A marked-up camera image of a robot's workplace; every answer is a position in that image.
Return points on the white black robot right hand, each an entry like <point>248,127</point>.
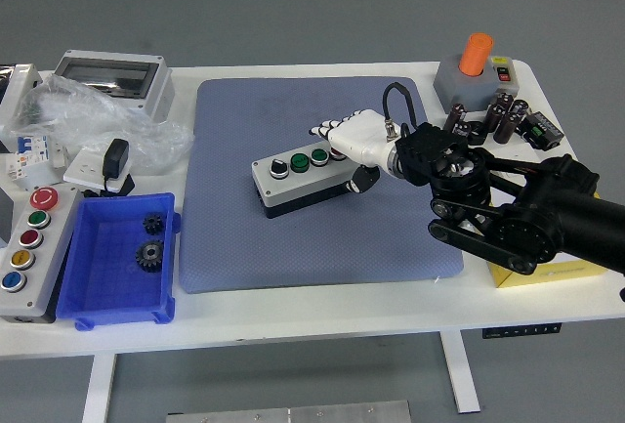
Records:
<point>363,137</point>

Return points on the grey four-button control box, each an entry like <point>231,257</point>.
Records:
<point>293,187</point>

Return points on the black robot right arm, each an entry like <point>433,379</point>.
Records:
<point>561,213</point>

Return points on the grey five-button control box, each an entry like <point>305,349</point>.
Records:
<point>39,266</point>

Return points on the black cylindrical capacitor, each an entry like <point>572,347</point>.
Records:
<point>504,101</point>
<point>505,129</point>
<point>494,119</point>
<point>454,117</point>
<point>464,129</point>
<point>519,110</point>

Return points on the orange cylinder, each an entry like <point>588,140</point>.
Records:
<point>476,54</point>

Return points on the blue-grey padded mat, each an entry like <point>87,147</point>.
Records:
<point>263,247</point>

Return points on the black module with green terminal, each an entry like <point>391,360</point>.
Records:
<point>542,131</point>

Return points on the small black gear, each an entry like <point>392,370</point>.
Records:
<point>153,224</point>

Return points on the yellow white cardboard box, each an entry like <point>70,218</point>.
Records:
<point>561,275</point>

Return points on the black power adapter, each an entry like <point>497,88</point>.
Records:
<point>116,156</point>

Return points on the large black gear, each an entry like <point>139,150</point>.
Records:
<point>146,258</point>

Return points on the black table control panel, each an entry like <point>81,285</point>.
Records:
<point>520,331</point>

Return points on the white table leg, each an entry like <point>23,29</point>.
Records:
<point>97,389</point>
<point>461,374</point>

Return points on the clear plastic bag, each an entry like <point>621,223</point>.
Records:
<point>97,110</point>

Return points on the grey metal plate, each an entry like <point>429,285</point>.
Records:
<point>293,414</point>

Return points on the blue plastic bin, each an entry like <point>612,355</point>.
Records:
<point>107,286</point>

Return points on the small white plastic piece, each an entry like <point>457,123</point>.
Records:
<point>59,155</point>

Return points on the white blue circuit breaker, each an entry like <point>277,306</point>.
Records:
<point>27,152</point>

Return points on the grey base block with switch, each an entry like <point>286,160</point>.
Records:
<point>451,86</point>

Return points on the grey enclosure with clear lid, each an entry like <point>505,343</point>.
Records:
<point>107,73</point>

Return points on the white wall socket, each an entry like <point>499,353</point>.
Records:
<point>83,169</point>

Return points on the white plastic enclosure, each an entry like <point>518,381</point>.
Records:
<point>19,86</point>

